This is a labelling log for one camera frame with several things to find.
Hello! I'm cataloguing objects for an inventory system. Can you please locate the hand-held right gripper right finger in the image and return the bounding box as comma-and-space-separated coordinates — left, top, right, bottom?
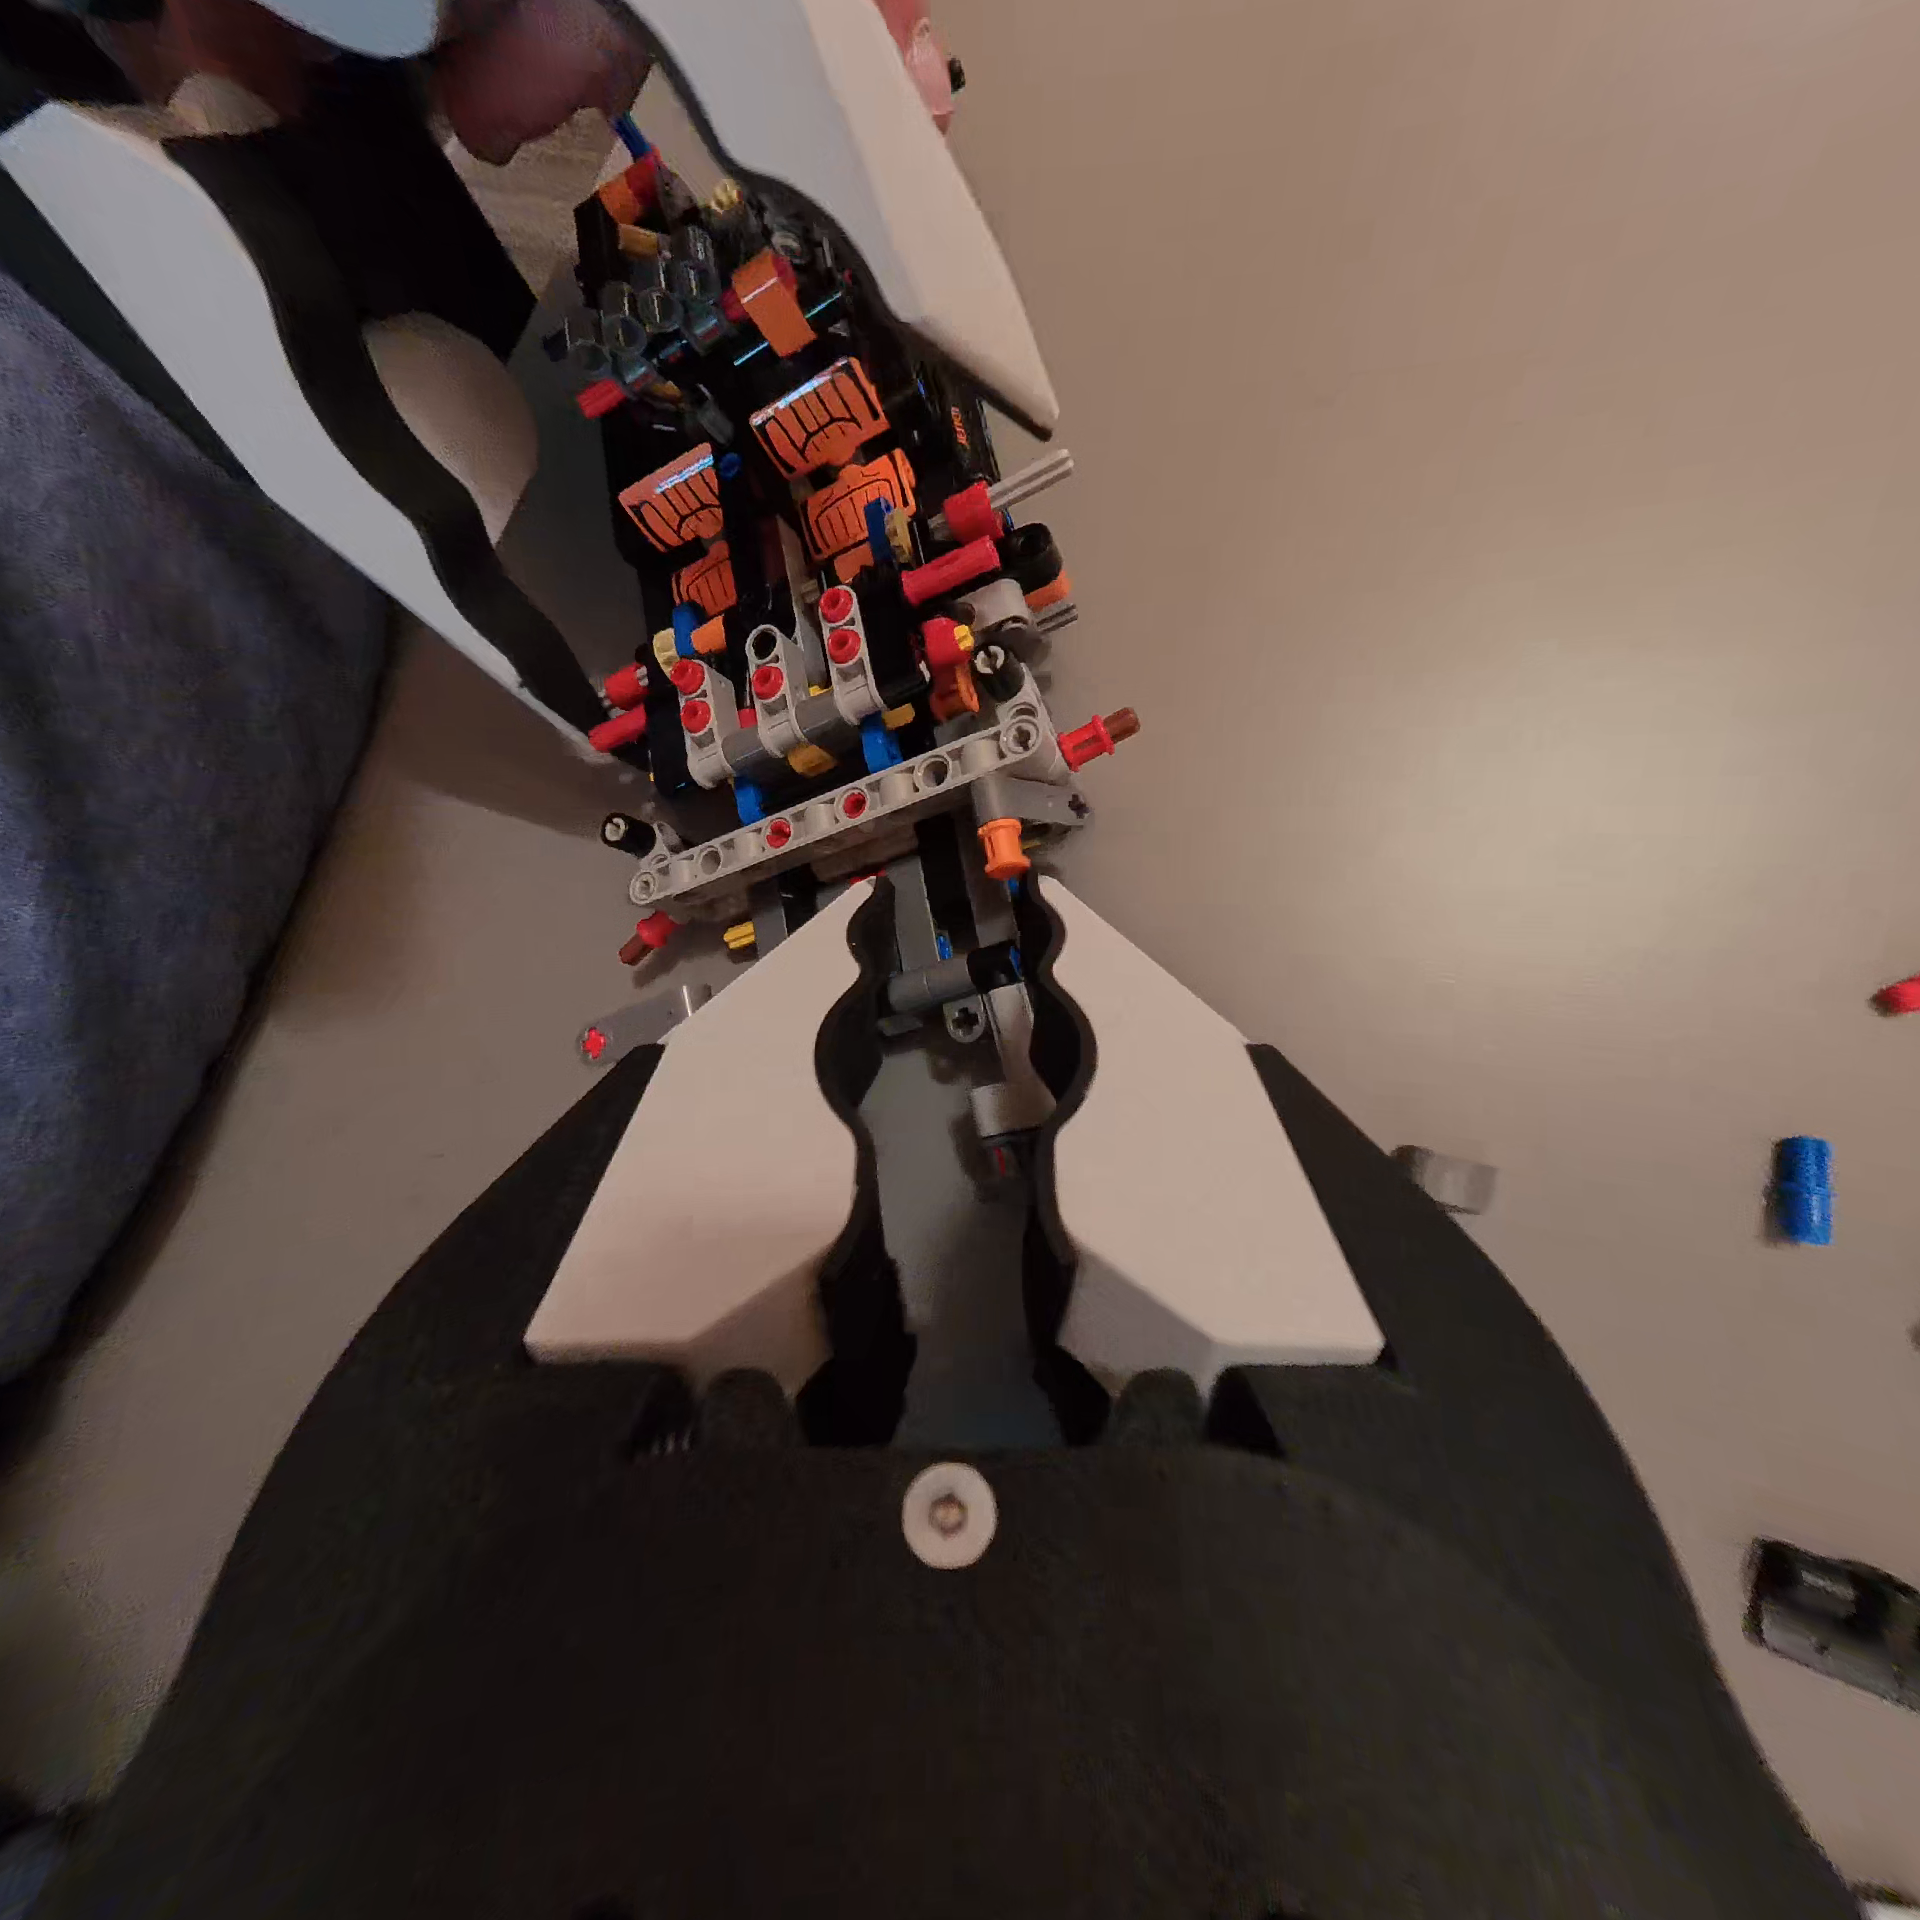
1016, 873, 1385, 1403

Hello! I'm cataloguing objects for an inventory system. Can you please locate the long blue lego pin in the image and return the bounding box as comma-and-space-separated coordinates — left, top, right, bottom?
1765, 1136, 1835, 1251

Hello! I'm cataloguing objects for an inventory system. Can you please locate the partly built lego car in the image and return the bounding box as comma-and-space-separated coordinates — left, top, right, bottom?
538, 113, 1145, 1193

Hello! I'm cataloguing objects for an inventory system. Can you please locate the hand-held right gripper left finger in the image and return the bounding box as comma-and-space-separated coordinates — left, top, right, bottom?
525, 879, 917, 1412

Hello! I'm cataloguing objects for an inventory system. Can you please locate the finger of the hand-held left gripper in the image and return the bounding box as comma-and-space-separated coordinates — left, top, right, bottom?
0, 103, 619, 760
622, 0, 1059, 441

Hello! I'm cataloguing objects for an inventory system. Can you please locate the person's left hand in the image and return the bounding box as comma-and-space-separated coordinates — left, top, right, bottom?
434, 0, 655, 168

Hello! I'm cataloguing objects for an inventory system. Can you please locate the black lego connector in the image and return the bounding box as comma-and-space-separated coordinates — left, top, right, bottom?
1743, 1537, 1920, 1712

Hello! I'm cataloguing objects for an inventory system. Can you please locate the grey quarter-round lego piece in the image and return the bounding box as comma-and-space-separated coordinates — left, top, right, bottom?
1392, 1144, 1499, 1217

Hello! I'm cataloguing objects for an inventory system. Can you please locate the person's blue sweater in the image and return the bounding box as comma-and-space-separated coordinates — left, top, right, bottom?
0, 270, 399, 1390

